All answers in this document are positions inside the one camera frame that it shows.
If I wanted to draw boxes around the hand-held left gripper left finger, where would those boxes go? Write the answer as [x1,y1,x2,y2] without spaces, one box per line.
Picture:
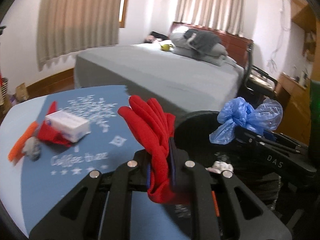
[29,151,153,240]

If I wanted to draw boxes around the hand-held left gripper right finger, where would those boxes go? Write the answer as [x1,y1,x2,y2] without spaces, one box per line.
[169,137,292,240]

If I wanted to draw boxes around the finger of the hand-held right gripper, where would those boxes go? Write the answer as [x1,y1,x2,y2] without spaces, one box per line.
[235,126,300,155]
[261,129,304,147]

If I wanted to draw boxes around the blue plastic bag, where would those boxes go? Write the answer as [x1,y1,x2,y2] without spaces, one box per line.
[209,97,283,145]

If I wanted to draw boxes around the red glove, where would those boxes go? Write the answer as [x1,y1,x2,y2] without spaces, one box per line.
[117,95,193,205]
[36,101,75,148]

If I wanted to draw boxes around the black lined waste bin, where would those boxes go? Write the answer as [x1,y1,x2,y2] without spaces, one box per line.
[174,110,288,228]

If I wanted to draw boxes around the wooden desk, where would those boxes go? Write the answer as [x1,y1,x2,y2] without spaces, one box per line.
[275,72,312,145]

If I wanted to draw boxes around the crumpled silver paper ball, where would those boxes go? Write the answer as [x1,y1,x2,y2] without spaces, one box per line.
[205,161,233,174]

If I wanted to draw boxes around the black office chair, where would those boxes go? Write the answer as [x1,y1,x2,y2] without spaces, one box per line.
[237,41,278,110]

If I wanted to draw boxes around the blue printed tablecloth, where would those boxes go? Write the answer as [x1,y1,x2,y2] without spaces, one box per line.
[0,85,150,240]

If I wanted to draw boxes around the small white carton box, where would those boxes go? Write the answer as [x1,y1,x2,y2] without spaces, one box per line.
[44,110,92,143]

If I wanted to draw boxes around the red wooden headboard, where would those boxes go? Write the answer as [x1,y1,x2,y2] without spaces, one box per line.
[170,21,254,69]

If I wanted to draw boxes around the bed with grey sheet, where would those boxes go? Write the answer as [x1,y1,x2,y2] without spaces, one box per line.
[74,42,245,120]

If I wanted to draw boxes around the folded grey quilt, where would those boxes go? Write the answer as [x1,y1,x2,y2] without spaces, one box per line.
[170,31,237,67]

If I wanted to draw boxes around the crumpled white tissue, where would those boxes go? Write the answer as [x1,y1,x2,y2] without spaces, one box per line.
[24,136,42,161]

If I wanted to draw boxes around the dark grey clothing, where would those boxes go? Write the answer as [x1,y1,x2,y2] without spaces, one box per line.
[184,29,222,53]

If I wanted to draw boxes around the orange mesh cloth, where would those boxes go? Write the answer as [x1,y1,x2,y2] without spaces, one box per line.
[8,121,39,167]

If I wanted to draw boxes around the black bag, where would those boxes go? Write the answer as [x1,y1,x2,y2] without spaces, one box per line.
[150,31,170,40]

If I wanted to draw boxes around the brown paper bag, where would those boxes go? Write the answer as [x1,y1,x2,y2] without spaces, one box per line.
[15,82,29,103]

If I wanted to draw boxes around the narrow beige curtain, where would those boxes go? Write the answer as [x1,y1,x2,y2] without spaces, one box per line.
[178,0,247,35]

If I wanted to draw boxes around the striped bag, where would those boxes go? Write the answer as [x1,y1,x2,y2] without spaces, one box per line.
[0,77,9,105]

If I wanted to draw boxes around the wide beige curtain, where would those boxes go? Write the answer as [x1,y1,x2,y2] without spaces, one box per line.
[36,0,125,72]

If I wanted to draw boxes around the hanging wall cables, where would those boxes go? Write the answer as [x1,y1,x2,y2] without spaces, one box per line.
[266,0,293,74]

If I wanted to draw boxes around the wooden wall cabinet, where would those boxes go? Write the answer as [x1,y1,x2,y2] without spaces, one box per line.
[291,0,318,33]

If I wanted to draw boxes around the wooden window frame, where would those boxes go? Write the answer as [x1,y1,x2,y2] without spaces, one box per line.
[119,0,132,28]

